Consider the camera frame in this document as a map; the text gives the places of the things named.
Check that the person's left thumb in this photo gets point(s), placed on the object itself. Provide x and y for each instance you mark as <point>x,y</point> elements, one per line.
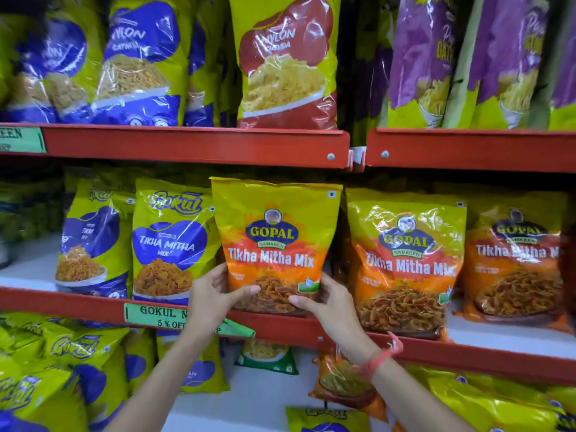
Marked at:
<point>245,293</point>

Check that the wide green shelf label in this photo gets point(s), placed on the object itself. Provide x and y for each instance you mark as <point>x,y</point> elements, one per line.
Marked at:
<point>155,314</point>

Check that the long red white shelf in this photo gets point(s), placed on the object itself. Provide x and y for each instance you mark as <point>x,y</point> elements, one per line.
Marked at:
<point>288,328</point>

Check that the person's right thumb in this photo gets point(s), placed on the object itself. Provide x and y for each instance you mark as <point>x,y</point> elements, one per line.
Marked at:
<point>305,302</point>

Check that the pile of yellow blue bags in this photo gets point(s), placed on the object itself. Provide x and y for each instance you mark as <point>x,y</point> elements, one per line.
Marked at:
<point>54,373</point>

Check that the green white snack packet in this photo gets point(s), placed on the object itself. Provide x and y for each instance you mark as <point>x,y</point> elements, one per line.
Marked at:
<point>265,357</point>

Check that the red metal shelf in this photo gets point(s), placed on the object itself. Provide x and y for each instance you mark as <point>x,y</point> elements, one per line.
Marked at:
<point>472,150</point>
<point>193,146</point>

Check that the small green shelf label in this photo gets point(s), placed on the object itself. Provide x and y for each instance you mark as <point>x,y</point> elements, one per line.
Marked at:
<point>20,140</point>

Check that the pink wrist band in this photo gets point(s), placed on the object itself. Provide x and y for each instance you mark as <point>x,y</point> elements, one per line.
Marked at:
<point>375,360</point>

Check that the person's left hand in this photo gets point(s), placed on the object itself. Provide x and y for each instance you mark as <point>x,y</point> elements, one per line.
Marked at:
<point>204,301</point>

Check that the stack of dim green packets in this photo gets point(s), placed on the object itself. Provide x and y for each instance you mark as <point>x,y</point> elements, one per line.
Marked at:
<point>29,206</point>

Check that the red yellow snack packet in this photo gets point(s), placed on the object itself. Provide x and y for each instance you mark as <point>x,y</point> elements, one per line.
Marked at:
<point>288,62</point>

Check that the yellow blue snack packet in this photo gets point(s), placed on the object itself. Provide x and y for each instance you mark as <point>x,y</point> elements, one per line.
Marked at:
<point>67,62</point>
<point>326,420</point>
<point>204,375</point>
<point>144,58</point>
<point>22,85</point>
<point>204,67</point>
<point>173,247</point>
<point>92,247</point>

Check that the person's left forearm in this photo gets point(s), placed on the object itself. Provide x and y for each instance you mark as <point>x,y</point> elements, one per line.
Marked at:
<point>157,386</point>

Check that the person's right forearm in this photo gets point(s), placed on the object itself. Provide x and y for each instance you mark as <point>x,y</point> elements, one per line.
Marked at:
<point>414,400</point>

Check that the person's right hand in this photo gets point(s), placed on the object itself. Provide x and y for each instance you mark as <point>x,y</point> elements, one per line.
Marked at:
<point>337,317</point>

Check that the orange yellow snack packet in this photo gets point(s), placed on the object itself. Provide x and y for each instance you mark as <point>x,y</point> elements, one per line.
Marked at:
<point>274,220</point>
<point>405,260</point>
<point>517,265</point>

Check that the small orange snack packet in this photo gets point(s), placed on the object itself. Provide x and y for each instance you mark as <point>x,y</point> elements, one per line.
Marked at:
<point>344,384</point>

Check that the purple green snack packet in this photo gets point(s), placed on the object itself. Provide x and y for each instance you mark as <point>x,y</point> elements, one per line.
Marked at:
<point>508,53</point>
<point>420,53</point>
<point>562,71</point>

